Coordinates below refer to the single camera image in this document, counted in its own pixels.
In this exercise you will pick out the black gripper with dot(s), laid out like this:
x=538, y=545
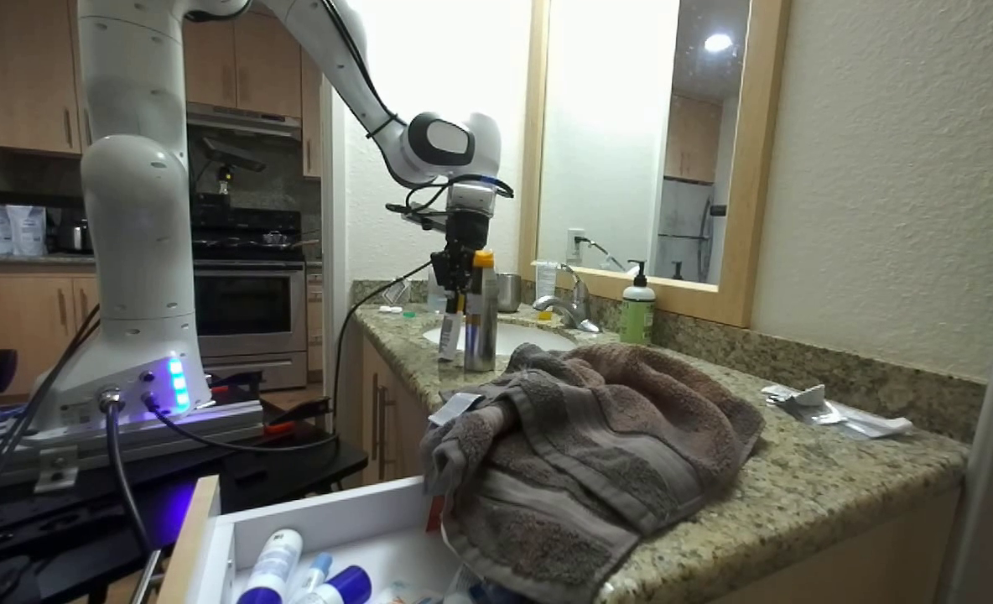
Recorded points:
x=464, y=238

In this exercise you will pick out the grey brown towel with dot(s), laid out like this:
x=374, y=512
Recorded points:
x=560, y=466

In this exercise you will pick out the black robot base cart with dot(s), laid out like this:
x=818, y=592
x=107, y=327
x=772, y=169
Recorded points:
x=77, y=541

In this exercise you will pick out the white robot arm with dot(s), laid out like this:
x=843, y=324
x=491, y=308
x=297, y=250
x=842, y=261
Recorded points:
x=135, y=174

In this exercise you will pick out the metal toothbrush cup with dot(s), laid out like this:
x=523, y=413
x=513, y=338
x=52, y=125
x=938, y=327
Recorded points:
x=508, y=294

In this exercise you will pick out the chrome faucet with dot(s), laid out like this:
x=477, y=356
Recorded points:
x=569, y=308

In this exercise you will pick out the green soap pump bottle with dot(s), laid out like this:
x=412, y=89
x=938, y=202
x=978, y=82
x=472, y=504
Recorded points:
x=636, y=308

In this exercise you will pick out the wooden vanity cabinet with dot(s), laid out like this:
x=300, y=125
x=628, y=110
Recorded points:
x=379, y=412

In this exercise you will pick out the wood framed mirror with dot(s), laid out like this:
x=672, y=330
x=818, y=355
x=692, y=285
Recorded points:
x=599, y=93

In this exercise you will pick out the stainless steel oven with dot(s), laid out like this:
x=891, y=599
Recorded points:
x=249, y=263

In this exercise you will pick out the white drawer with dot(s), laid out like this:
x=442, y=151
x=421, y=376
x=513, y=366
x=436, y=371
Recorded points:
x=381, y=529

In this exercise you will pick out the blue cap white bottle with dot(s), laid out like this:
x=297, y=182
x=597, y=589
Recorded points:
x=349, y=585

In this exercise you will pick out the white blue deodorant bottle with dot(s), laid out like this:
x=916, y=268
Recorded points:
x=272, y=568

